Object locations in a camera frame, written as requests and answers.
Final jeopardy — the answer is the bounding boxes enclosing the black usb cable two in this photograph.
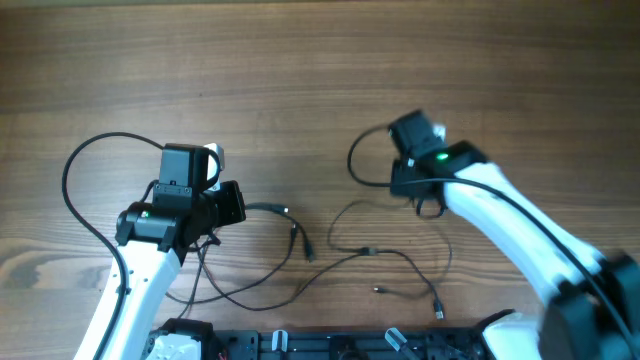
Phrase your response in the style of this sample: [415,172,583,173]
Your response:
[197,237,381,312]

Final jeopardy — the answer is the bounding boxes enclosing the black usb cable one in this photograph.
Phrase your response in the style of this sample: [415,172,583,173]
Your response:
[164,201,317,307]

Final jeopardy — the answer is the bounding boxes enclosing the black usb cable three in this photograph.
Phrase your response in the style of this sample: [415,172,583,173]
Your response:
[327,198,454,321]

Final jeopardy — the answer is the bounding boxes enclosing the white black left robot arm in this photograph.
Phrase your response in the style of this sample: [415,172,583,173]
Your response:
[75,143,246,359]

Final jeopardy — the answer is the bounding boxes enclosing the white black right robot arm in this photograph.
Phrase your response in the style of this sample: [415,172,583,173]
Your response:
[388,111,639,359]

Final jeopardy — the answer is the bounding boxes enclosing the black right camera cable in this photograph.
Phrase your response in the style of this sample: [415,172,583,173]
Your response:
[346,124,640,351]

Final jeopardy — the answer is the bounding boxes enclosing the black camera cable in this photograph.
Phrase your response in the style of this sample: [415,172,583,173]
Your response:
[346,124,640,351]
[61,131,166,360]

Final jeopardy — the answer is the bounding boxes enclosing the black left camera cable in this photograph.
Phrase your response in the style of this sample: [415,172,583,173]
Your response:
[61,131,166,360]

